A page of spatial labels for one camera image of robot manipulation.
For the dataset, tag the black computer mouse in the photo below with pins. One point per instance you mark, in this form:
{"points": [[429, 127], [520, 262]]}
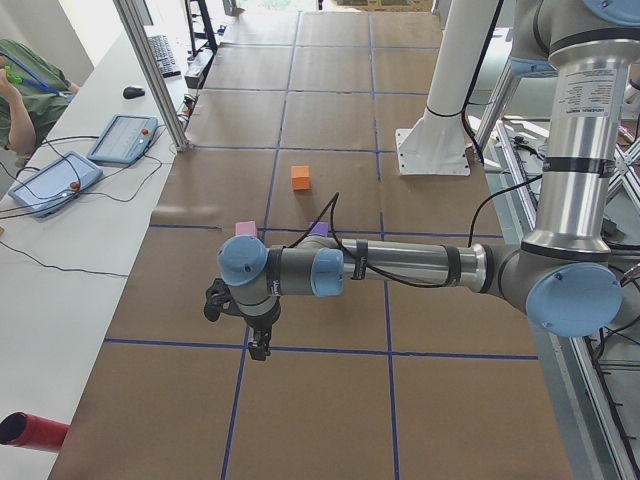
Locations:
{"points": [[132, 92]]}

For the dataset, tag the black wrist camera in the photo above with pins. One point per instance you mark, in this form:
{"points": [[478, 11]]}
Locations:
{"points": [[218, 301]]}

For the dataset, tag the person in green shirt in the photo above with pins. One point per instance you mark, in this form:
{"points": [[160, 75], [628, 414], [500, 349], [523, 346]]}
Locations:
{"points": [[34, 95]]}

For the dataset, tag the aluminium frame rail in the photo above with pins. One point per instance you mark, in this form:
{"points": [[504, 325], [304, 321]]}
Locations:
{"points": [[593, 382]]}

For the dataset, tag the red cylinder tube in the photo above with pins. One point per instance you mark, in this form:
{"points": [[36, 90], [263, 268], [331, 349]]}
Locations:
{"points": [[29, 431]]}

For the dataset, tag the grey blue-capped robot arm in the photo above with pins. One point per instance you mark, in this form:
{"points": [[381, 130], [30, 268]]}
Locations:
{"points": [[558, 275]]}

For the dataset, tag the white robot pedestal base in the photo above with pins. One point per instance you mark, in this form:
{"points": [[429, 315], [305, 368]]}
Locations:
{"points": [[435, 145]]}

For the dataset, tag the purple foam cube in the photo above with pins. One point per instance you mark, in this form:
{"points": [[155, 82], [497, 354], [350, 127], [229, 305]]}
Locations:
{"points": [[319, 228]]}

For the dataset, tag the aluminium frame post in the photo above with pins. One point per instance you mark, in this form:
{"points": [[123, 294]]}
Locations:
{"points": [[132, 23]]}

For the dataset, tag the pink foam cube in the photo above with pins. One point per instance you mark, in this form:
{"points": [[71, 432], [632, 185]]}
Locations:
{"points": [[246, 228]]}

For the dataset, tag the near blue teach pendant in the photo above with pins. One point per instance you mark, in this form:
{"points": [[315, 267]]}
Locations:
{"points": [[50, 189]]}

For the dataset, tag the orange foam cube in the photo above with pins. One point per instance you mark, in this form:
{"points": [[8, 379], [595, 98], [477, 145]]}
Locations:
{"points": [[301, 178]]}

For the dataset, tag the black keyboard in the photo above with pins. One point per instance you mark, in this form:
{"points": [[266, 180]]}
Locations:
{"points": [[163, 55]]}

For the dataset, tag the blue teach pendant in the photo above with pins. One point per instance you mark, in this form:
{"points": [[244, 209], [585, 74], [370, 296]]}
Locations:
{"points": [[50, 189], [124, 140]]}

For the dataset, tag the far blue teach pendant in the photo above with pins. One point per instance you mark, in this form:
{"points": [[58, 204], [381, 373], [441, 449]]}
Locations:
{"points": [[124, 140]]}

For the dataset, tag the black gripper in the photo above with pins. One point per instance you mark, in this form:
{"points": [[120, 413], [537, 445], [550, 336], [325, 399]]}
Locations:
{"points": [[261, 320]]}

